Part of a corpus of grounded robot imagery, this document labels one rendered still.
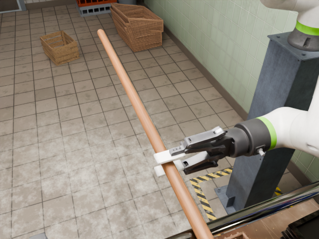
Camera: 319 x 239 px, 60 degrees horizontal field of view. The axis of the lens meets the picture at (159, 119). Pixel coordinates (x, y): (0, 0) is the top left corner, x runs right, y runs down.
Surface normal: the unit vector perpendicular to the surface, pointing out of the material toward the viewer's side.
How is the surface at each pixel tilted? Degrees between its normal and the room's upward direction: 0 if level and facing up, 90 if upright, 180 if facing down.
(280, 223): 0
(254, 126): 4
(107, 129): 0
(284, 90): 90
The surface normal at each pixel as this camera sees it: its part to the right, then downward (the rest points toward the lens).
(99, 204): 0.00, -0.74
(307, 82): 0.31, 0.64
